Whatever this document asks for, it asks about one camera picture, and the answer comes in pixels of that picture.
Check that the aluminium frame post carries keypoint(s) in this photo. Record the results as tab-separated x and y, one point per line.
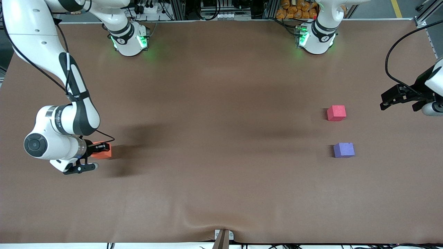
270	8
178	8

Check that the aluminium frame profile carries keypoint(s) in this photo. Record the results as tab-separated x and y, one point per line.
427	14

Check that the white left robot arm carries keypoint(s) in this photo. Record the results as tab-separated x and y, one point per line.
316	43

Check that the red foam block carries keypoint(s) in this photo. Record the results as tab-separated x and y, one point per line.
336	112

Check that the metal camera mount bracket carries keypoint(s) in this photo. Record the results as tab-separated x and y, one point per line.
223	238

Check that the purple foam block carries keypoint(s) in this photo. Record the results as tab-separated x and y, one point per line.
344	149

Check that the brown table mat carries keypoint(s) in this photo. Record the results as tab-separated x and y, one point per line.
221	173

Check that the white power strip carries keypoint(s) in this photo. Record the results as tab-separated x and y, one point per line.
233	16

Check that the orange mesh bag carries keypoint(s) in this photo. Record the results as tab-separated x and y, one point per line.
294	10

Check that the black electronics box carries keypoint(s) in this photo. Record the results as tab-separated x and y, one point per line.
209	4

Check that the white socket box with plugs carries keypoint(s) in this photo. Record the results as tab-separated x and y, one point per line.
150	9

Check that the orange foam block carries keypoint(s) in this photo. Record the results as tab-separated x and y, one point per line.
104	156

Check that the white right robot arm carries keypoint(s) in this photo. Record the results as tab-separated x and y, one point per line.
31	34

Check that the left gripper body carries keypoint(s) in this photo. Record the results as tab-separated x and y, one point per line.
414	91

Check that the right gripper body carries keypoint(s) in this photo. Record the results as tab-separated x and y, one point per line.
90	147

